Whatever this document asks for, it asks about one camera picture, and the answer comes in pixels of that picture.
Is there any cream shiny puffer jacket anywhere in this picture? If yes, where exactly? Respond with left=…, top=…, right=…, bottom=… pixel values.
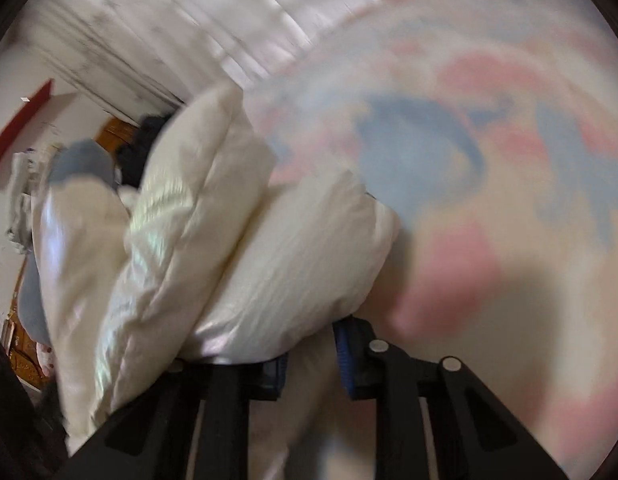
left=32, top=82, right=399, bottom=479

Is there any white clothes pile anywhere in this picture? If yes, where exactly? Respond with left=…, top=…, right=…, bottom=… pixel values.
left=5, top=144, right=57, bottom=254

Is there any lower blue rolled blanket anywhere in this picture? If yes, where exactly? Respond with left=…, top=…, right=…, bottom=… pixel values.
left=17, top=252, right=51, bottom=347

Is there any blue rolled blanket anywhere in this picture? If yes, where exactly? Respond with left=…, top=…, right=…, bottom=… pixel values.
left=17, top=252, right=51, bottom=347
left=46, top=139, right=116, bottom=188

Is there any black fuzzy cloth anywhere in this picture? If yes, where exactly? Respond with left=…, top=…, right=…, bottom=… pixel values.
left=115, top=113, right=173, bottom=188

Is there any upper blue rolled blanket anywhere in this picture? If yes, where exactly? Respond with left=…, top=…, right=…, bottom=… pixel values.
left=46, top=139, right=116, bottom=188

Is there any floral pastel bed blanket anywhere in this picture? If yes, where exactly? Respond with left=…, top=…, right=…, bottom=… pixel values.
left=246, top=0, right=618, bottom=479

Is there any white patterned window curtain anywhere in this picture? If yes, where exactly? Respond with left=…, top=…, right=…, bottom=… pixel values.
left=20, top=0, right=382, bottom=120

